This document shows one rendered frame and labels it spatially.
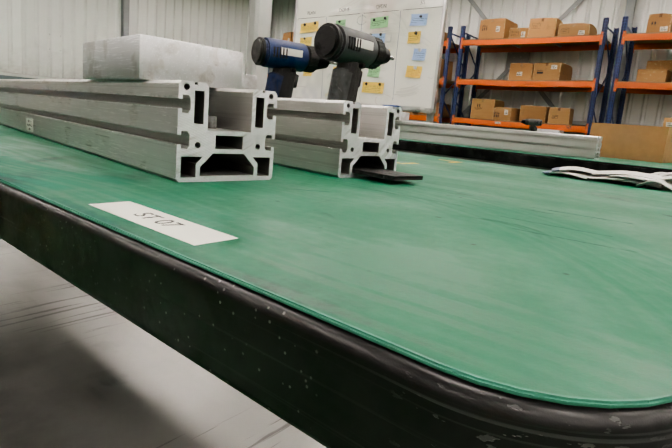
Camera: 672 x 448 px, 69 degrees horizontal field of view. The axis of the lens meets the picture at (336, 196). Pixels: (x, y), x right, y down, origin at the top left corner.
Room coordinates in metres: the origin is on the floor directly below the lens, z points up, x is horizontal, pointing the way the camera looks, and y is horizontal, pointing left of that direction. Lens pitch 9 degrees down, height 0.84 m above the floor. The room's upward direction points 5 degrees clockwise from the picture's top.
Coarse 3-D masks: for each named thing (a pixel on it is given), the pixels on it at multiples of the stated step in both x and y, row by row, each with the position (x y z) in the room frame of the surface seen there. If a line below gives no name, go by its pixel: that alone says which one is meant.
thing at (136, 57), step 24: (96, 48) 0.54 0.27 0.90; (120, 48) 0.49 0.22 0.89; (144, 48) 0.46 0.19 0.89; (168, 48) 0.47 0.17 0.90; (192, 48) 0.49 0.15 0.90; (216, 48) 0.51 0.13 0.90; (96, 72) 0.54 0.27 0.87; (120, 72) 0.49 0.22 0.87; (144, 72) 0.46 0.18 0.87; (168, 72) 0.48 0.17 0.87; (192, 72) 0.49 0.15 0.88; (216, 72) 0.51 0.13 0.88; (240, 72) 0.53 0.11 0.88
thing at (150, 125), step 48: (0, 96) 0.93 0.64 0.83; (48, 96) 0.69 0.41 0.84; (96, 96) 0.58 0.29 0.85; (144, 96) 0.48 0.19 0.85; (192, 96) 0.42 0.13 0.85; (240, 96) 0.47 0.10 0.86; (96, 144) 0.55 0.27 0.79; (144, 144) 0.46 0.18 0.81; (192, 144) 0.42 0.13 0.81; (240, 144) 0.46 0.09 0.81
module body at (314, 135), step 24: (288, 120) 0.61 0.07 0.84; (312, 120) 0.58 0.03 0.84; (336, 120) 0.56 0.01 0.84; (360, 120) 0.62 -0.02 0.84; (384, 120) 0.59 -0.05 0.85; (288, 144) 0.61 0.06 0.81; (312, 144) 0.59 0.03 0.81; (336, 144) 0.56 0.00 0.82; (360, 144) 0.56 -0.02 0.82; (384, 144) 0.59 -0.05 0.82; (312, 168) 0.57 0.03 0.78; (336, 168) 0.54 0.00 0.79; (384, 168) 0.60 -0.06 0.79
